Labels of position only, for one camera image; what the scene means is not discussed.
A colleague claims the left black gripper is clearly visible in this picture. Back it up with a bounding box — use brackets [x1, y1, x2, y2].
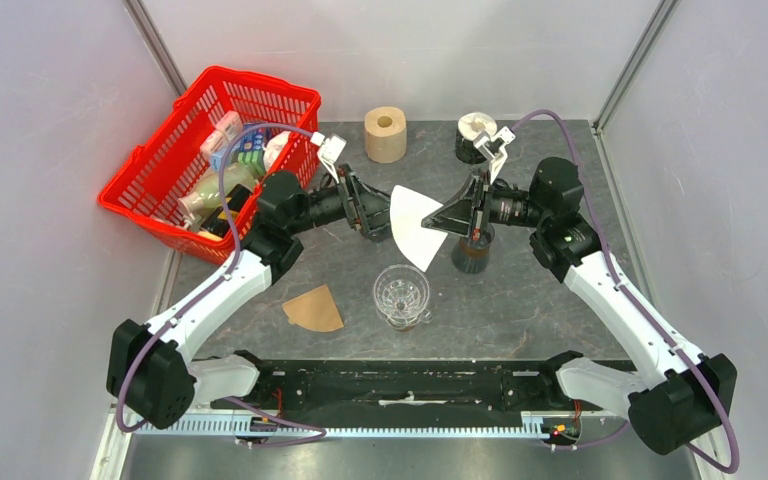
[287, 164, 411, 235]

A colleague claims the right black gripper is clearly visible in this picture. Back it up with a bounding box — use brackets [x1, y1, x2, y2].
[423, 167, 550, 240]

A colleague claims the white paper coffee filter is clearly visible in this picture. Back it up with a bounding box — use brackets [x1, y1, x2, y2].
[389, 185, 448, 272]

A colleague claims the clear glass dripper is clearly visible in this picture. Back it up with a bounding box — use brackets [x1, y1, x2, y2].
[373, 264, 431, 325]

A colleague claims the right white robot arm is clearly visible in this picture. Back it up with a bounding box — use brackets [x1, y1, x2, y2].
[420, 157, 739, 473]

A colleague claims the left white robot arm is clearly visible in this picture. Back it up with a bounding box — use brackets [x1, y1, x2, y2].
[106, 164, 390, 433]

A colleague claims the dark smoked plastic dripper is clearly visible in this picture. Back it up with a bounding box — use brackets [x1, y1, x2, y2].
[363, 225, 392, 243]

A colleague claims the brown paper coffee filter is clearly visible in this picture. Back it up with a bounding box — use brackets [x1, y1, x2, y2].
[282, 285, 344, 333]

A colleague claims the dark glass carafe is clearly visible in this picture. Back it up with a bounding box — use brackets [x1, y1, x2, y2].
[451, 225, 495, 275]

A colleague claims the beige paper roll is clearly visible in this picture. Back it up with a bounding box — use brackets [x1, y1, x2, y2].
[364, 106, 407, 164]

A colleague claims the black wrapped paper roll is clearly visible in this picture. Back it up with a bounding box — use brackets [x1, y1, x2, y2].
[455, 112, 498, 165]

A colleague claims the small glass server cup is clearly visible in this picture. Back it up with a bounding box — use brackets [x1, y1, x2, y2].
[383, 312, 428, 332]

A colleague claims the white bottle in basket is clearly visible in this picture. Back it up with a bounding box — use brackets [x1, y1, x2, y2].
[263, 131, 291, 172]

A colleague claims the blue snack box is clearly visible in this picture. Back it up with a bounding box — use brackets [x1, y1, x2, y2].
[234, 127, 272, 170]

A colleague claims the black yellow package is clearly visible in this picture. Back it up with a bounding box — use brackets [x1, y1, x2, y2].
[198, 185, 252, 241]

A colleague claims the pink white packet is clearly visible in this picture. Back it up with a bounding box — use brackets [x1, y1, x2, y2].
[199, 110, 243, 160]

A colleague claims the pale green liquid bottle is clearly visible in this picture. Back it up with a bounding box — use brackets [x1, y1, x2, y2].
[178, 163, 258, 229]

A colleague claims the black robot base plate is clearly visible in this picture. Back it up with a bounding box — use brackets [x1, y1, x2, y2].
[242, 359, 596, 429]

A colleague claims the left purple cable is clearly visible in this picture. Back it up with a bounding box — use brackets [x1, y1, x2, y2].
[114, 122, 329, 448]

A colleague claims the aluminium slotted rail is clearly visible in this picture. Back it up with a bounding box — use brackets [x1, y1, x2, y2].
[185, 410, 584, 440]

